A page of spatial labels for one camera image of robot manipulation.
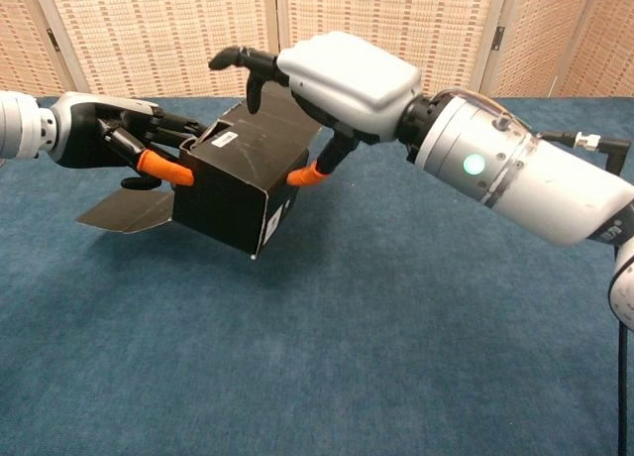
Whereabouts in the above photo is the dark cardboard box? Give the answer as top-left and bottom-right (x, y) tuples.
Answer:
(74, 86), (323, 262)

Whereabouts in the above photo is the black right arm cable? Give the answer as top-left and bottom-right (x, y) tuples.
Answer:
(537, 130), (634, 456)

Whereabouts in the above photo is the woven bamboo screen panel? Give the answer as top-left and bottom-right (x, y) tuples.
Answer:
(549, 0), (634, 99)
(0, 0), (93, 100)
(29, 0), (278, 99)
(475, 0), (595, 99)
(274, 0), (526, 99)

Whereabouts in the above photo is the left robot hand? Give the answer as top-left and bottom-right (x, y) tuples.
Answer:
(49, 91), (209, 192)

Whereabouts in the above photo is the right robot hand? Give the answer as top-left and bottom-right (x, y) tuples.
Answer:
(207, 30), (423, 188)

